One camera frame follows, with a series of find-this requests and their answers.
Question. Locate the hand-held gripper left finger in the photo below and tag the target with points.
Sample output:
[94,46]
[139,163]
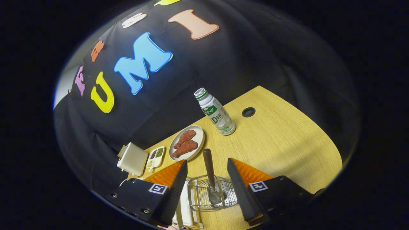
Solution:
[174,195]

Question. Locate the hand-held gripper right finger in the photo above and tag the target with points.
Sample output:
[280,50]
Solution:
[241,191]

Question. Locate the white divided bean dish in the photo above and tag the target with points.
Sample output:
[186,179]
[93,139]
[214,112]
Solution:
[155,158]

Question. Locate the grey round plate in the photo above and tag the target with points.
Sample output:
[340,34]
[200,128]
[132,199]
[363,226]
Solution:
[199,137]

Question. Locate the white drip tray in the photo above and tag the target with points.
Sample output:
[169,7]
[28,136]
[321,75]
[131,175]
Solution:
[186,204]

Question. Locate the brown meat piece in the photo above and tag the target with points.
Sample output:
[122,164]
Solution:
[185,137]
[185,148]

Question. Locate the white toaster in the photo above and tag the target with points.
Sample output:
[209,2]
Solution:
[134,159]

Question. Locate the toast slice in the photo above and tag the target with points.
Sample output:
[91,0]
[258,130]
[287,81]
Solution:
[121,151]

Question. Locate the white green drink bottle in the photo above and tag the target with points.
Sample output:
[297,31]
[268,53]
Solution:
[215,113]

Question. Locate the black backdrop cloth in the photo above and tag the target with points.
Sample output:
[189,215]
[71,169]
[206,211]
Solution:
[223,64]

